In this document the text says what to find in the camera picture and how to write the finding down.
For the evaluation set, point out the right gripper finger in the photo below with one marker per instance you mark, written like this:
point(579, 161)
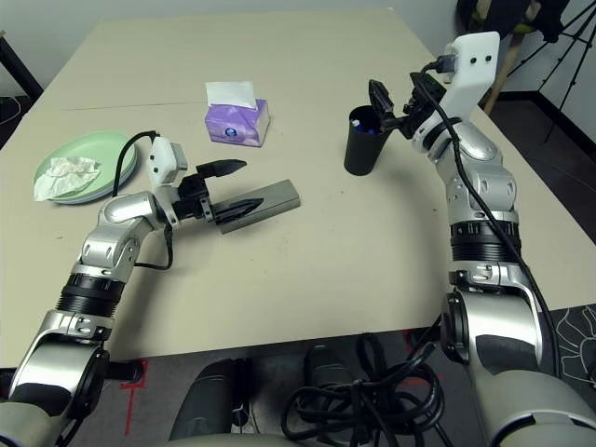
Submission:
point(416, 86)
point(380, 98)

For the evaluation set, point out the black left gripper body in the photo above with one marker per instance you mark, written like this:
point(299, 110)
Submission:
point(193, 198)

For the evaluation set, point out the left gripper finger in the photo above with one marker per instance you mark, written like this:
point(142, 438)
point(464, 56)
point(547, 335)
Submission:
point(223, 168)
point(239, 207)

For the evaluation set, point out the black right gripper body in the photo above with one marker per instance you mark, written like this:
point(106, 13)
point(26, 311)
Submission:
point(419, 118)

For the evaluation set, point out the grey glasses case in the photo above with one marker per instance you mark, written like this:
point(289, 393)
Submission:
point(279, 198)

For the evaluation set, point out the green plate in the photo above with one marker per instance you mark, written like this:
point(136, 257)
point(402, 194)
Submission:
point(102, 146)

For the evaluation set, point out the white tissue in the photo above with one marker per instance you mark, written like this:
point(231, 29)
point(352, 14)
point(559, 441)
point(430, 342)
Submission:
point(65, 177)

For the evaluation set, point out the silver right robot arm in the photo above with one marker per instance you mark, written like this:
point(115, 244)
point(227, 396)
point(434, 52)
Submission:
point(479, 186)

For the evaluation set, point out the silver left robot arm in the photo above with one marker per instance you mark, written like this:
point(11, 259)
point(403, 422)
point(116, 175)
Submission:
point(125, 209)

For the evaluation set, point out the purple tissue box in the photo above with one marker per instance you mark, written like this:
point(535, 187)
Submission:
point(233, 128)

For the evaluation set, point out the black cup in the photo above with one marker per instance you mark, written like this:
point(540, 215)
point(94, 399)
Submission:
point(361, 156)

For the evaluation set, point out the blue plate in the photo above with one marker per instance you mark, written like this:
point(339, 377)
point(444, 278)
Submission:
point(107, 199)

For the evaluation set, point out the black jacket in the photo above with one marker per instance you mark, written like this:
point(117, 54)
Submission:
point(503, 14)

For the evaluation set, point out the yellow stool cushion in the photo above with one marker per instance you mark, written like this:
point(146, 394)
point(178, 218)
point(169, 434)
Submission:
point(524, 29)

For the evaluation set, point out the dark grey robot right leg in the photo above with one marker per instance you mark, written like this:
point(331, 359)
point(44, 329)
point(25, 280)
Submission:
point(326, 368)

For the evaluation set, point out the dark grey robot leg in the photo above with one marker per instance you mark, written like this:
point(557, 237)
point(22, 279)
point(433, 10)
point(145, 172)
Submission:
point(209, 400)
point(326, 368)

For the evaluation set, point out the dark grey robot left leg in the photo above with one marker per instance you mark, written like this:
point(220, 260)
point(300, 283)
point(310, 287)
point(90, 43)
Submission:
point(209, 400)

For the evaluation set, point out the side table black legs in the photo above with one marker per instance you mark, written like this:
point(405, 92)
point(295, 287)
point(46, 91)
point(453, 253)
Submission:
point(21, 70)

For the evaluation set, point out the pale robot torso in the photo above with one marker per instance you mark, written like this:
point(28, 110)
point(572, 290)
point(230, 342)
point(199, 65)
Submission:
point(223, 442)

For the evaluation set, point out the dark patterned floor rug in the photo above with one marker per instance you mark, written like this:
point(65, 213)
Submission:
point(577, 335)

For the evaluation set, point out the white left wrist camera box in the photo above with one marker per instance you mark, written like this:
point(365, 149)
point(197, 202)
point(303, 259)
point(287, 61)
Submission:
point(160, 156)

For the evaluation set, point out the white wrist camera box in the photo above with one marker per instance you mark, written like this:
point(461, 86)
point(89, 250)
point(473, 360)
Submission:
point(160, 156)
point(470, 70)

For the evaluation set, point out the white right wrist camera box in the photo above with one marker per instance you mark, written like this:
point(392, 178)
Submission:
point(470, 70)

